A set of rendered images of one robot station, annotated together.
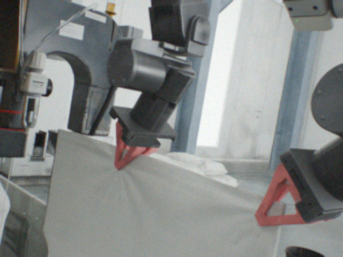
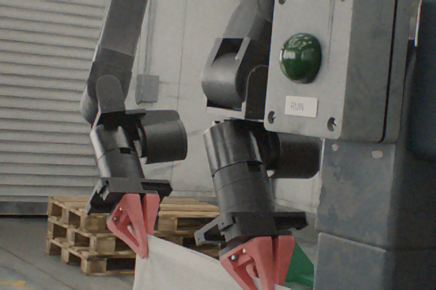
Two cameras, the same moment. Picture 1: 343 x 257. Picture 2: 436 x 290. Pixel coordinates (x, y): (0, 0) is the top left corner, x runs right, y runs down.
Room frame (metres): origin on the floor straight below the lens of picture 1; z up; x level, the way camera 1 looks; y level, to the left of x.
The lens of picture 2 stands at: (1.54, 0.20, 1.26)
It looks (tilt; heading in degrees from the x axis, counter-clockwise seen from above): 3 degrees down; 193
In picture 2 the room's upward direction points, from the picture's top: 5 degrees clockwise
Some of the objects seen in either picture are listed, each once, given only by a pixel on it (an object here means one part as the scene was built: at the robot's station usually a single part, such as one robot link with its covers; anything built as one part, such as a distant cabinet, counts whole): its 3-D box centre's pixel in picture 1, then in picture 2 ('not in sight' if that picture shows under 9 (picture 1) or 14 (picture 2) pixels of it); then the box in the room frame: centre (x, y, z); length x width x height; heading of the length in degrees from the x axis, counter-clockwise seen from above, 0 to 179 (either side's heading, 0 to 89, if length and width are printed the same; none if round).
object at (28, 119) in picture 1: (29, 112); not in sight; (0.76, 0.27, 1.11); 0.03 x 0.03 x 0.06
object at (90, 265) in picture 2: not in sight; (142, 252); (-4.82, -1.69, 0.07); 1.20 x 0.82 x 0.14; 133
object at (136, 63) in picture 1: (157, 51); (265, 122); (0.57, 0.04, 1.24); 0.11 x 0.09 x 0.12; 135
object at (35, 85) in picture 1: (34, 93); not in sight; (0.77, 0.27, 1.14); 0.05 x 0.04 x 0.16; 135
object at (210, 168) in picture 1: (194, 163); not in sight; (4.34, -0.31, 0.56); 0.67 x 0.43 x 0.15; 45
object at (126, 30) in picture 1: (124, 46); (335, 62); (0.99, 0.15, 1.29); 0.08 x 0.05 x 0.09; 45
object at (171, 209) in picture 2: not in sight; (144, 214); (-4.79, -1.69, 0.36); 1.20 x 0.82 x 0.14; 131
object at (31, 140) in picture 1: (28, 124); not in sight; (0.83, 0.29, 1.08); 0.03 x 0.01 x 0.13; 135
